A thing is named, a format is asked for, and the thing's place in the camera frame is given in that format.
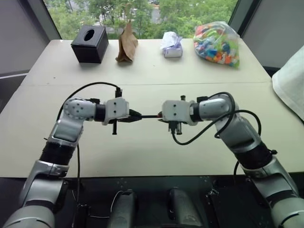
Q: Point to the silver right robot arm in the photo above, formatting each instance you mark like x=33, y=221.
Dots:
x=238, y=134

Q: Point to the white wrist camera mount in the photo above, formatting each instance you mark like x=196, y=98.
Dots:
x=174, y=110
x=116, y=109

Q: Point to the black marker pen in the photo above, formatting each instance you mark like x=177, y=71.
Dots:
x=149, y=116

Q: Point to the white cloth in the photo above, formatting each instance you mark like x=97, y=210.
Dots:
x=292, y=80

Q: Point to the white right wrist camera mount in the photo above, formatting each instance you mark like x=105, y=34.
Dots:
x=174, y=110

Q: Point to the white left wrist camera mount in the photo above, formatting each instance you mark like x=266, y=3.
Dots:
x=116, y=109

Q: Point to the white tissue pack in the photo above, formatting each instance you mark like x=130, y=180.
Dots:
x=172, y=47

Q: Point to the black tissue box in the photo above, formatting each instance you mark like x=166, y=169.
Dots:
x=89, y=46

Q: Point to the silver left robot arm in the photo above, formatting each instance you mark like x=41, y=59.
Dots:
x=70, y=129

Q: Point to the dark window frame post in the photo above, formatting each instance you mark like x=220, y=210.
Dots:
x=236, y=19
x=53, y=21

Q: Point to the grey rounded shape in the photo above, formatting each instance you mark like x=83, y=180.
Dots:
x=122, y=211

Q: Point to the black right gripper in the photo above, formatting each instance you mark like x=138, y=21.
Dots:
x=177, y=128

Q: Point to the brown paper bag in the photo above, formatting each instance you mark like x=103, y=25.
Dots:
x=127, y=45

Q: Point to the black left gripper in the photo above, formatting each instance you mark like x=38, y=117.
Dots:
x=115, y=129

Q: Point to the plastic bag of colourful blocks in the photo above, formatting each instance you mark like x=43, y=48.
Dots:
x=216, y=45

